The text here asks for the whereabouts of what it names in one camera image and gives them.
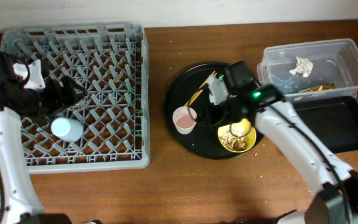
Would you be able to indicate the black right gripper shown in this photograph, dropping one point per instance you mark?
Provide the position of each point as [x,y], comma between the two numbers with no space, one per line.
[213,116]

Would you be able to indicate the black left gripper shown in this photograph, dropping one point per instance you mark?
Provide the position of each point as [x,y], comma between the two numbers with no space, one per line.
[61,101]

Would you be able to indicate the yellow plastic bowl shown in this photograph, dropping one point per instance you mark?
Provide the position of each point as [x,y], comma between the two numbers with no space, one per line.
[237,137]

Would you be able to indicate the light blue plastic cup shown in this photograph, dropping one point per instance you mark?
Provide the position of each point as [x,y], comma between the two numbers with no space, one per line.
[69,130]

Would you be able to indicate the pink plastic cup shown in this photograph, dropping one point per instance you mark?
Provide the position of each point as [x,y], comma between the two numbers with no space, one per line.
[184,119]

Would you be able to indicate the brown snack wrapper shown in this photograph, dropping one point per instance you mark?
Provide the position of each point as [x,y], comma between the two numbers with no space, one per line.
[328,86]

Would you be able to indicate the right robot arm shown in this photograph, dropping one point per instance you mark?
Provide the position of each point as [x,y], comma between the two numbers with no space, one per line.
[332,182]

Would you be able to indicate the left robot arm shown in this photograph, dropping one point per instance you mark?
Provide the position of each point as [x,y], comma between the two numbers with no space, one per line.
[25,93]

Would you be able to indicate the grey plastic dishwasher rack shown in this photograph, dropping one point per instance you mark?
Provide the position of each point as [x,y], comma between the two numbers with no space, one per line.
[111,63]

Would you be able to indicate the clear plastic waste bin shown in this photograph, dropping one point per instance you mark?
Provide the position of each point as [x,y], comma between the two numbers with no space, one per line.
[334,61]

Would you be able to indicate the black rectangular waste tray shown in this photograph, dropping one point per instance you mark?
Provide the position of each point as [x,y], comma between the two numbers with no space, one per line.
[333,120]

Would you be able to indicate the food scraps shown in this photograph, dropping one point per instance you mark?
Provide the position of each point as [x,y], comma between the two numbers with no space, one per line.
[233,143]

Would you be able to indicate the wooden chopstick lower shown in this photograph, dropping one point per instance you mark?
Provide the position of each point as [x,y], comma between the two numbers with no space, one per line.
[206,85]

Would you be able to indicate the wooden chopstick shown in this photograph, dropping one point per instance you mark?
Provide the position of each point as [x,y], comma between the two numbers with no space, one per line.
[196,94]
[206,85]

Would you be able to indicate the wooden chopstick upper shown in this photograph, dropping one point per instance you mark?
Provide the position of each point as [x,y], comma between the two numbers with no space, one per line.
[196,94]

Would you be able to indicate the round black serving tray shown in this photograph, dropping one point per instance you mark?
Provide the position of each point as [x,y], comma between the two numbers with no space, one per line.
[203,140]

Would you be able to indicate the crumpled white paper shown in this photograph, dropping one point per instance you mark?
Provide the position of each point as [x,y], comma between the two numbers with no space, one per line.
[303,66]

